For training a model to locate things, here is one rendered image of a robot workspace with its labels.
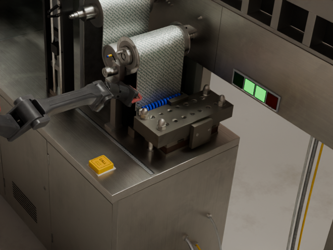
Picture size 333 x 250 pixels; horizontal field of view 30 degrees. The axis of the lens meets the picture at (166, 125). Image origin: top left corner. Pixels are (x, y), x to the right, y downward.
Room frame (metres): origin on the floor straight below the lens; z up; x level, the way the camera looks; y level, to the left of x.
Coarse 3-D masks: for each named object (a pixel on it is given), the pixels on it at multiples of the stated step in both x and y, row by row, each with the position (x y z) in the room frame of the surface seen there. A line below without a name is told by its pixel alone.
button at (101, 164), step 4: (100, 156) 1.90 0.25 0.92; (104, 156) 1.90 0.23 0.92; (92, 160) 1.87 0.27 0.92; (96, 160) 1.87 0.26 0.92; (100, 160) 1.88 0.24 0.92; (104, 160) 1.88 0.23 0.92; (108, 160) 1.88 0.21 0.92; (92, 164) 1.85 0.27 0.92; (96, 164) 1.85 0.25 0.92; (100, 164) 1.85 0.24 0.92; (104, 164) 1.85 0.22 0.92; (108, 164) 1.86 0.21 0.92; (112, 164) 1.86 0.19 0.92; (92, 168) 1.85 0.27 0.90; (96, 168) 1.83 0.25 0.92; (100, 168) 1.83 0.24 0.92; (104, 168) 1.83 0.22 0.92; (108, 168) 1.85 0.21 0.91; (112, 168) 1.86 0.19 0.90; (96, 172) 1.83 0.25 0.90; (100, 172) 1.82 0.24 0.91
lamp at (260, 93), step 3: (258, 87) 2.05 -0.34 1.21; (258, 90) 2.05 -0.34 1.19; (261, 90) 2.04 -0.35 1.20; (264, 90) 2.03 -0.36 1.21; (255, 93) 2.06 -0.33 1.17; (258, 93) 2.05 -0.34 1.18; (261, 93) 2.04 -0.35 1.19; (264, 93) 2.03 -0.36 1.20; (255, 96) 2.06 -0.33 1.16; (258, 96) 2.05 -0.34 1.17; (261, 96) 2.03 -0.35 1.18; (264, 96) 2.02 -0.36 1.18; (261, 99) 2.03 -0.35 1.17; (264, 99) 2.02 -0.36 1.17
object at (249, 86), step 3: (246, 81) 2.10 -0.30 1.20; (249, 81) 2.09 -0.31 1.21; (246, 84) 2.10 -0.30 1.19; (249, 84) 2.09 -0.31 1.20; (252, 84) 2.07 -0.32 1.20; (246, 87) 2.09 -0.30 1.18; (249, 87) 2.08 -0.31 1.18; (252, 87) 2.07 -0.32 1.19; (246, 90) 2.09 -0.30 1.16; (249, 90) 2.08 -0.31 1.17; (252, 90) 2.07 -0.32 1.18; (252, 93) 2.07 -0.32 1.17
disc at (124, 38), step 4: (124, 36) 2.16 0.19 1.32; (120, 40) 2.17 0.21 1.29; (124, 40) 2.15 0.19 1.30; (128, 40) 2.14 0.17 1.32; (132, 44) 2.12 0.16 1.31; (136, 48) 2.10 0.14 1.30; (136, 52) 2.10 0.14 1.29; (136, 56) 2.10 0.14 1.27; (136, 60) 2.09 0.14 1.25; (136, 64) 2.09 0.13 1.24; (136, 68) 2.09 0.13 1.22; (132, 72) 2.11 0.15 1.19
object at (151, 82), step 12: (180, 60) 2.24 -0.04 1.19; (144, 72) 2.12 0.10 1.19; (156, 72) 2.16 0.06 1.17; (168, 72) 2.20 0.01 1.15; (180, 72) 2.24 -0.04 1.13; (144, 84) 2.12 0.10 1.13; (156, 84) 2.16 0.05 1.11; (168, 84) 2.20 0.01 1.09; (180, 84) 2.25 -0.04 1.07; (144, 96) 2.12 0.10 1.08; (156, 96) 2.16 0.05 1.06; (168, 96) 2.21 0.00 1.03
